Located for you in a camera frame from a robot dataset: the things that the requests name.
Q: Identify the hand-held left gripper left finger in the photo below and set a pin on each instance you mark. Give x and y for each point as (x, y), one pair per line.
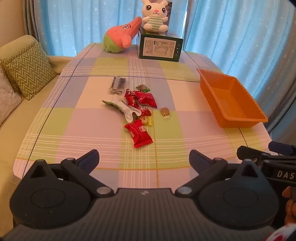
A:
(89, 158)

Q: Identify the pink green plush toy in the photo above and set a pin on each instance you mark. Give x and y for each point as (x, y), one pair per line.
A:
(120, 34)

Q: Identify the small red candy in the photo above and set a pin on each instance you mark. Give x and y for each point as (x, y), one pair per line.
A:
(132, 101)
(129, 92)
(145, 112)

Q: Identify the blue star curtain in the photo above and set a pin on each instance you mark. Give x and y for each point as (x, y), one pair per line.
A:
(231, 34)
(81, 23)

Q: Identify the green chevron pillow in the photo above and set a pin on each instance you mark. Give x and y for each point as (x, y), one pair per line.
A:
(27, 69)

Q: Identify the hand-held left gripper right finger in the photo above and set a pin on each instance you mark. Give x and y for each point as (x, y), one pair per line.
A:
(198, 160)

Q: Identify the plaid tablecloth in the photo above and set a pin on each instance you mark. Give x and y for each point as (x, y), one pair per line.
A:
(92, 132)

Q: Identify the orange plastic tray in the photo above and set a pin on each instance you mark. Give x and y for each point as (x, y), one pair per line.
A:
(231, 102)

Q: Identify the person's right hand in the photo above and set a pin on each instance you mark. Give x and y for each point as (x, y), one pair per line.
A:
(289, 208)

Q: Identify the white pillow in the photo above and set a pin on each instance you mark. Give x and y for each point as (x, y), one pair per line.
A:
(8, 99)

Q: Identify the grey curtain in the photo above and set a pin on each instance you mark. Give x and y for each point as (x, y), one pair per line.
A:
(286, 111)
(31, 18)

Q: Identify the brown candy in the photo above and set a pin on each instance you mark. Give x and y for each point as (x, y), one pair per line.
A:
(165, 112)

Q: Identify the cream sofa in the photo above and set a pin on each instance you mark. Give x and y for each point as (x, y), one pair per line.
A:
(20, 139)

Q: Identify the green candy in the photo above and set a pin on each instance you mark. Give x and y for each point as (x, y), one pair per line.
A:
(143, 88)

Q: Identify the grey snack packet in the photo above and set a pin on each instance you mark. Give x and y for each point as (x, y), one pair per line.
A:
(118, 84)

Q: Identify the large red snack packet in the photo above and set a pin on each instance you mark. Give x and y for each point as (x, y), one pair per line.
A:
(138, 133)
(146, 99)

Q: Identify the green cardboard box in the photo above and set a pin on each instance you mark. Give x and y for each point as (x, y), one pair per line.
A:
(159, 47)

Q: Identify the white rabbit plush toy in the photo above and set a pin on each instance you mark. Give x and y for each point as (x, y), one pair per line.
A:
(153, 16)

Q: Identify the small clear candy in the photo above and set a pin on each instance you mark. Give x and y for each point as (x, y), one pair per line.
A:
(147, 120)

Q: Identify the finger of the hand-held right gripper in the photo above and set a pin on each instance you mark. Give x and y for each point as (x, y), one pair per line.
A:
(282, 147)
(251, 154)

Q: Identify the white green snack packet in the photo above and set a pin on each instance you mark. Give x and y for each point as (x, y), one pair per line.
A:
(124, 107)

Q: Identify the dark printed paper carton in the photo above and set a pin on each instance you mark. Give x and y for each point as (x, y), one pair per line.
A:
(168, 16)

